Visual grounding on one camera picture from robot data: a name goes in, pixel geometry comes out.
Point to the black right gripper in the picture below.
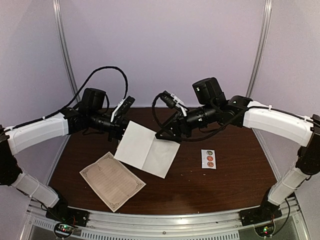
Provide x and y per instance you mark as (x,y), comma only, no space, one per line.
(180,124)

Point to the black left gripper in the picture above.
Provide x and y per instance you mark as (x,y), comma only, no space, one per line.
(117,129)

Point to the beige ornate letter paper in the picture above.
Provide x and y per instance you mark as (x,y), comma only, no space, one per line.
(141,149)

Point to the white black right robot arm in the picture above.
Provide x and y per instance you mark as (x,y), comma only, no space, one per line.
(216,113)

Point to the sticker sheet with three seals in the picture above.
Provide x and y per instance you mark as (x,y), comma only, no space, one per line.
(208,159)

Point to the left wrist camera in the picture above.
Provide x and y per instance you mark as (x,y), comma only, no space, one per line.
(122,108)

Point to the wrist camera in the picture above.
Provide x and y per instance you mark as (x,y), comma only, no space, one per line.
(172,101)
(122,108)

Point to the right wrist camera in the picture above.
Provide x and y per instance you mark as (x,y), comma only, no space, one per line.
(172,101)

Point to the front aluminium rail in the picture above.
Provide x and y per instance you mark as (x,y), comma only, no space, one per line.
(221,225)

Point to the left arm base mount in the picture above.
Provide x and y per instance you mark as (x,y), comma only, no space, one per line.
(67,224)

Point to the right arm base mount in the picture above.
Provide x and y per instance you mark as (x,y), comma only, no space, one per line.
(262,221)

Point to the left aluminium frame post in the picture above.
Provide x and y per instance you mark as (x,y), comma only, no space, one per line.
(64,48)

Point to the aluminium frame post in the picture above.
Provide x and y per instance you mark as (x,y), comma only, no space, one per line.
(64,48)
(264,31)

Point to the right aluminium frame post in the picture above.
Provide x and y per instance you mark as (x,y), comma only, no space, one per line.
(264,31)

